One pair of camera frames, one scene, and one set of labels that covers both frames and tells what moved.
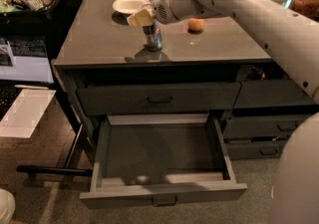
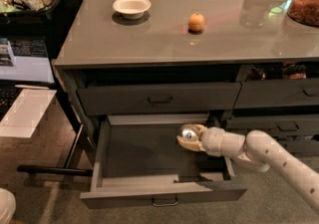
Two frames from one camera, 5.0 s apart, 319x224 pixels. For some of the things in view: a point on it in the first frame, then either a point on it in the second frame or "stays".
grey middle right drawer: (262, 126) stays
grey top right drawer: (273, 94) stays
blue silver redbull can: (154, 36) -> (188, 133)
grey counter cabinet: (163, 107) stays
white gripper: (160, 6) -> (212, 140)
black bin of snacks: (38, 3) stays
